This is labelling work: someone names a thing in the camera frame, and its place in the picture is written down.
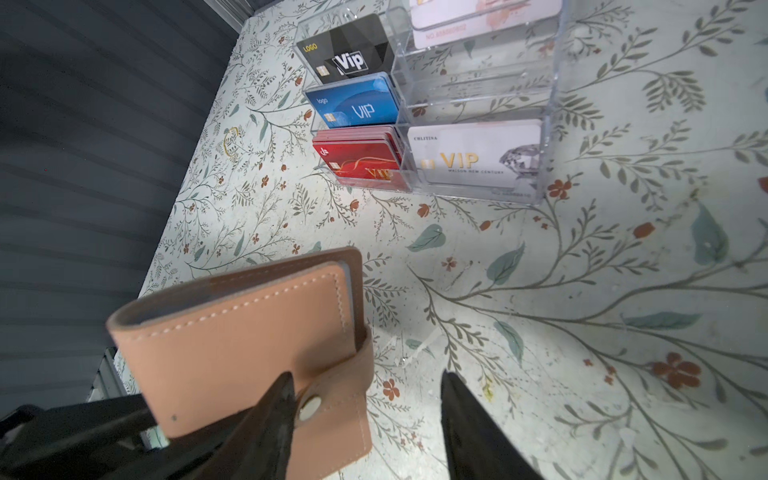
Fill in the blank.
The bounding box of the clear acrylic card display stand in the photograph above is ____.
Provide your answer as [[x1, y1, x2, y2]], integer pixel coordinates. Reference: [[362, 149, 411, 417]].
[[294, 1, 569, 204]]

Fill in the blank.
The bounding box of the pink VIP card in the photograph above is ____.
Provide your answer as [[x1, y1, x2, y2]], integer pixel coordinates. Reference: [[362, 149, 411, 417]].
[[409, 0, 563, 49]]

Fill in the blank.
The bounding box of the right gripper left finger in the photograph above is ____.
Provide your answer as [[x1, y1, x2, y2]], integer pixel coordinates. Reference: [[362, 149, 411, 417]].
[[203, 372, 297, 479]]

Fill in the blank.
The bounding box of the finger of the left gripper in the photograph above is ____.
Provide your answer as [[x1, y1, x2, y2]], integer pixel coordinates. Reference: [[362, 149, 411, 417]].
[[1, 394, 240, 479]]

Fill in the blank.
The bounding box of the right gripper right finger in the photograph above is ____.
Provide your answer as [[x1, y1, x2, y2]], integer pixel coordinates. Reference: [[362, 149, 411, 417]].
[[440, 371, 542, 480]]

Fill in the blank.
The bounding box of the blue VIP card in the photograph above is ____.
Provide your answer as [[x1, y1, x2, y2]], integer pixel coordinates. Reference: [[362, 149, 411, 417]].
[[305, 72, 400, 129]]

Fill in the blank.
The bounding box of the white VIP diamond card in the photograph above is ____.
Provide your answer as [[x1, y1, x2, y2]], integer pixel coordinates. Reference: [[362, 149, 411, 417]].
[[408, 119, 543, 191]]

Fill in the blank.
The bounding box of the pink leather card wallet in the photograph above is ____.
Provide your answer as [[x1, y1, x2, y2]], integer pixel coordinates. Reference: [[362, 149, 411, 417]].
[[106, 247, 374, 479]]

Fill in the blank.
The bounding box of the black VIP card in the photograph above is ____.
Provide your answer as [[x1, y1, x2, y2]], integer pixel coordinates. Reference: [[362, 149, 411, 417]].
[[296, 14, 395, 84]]

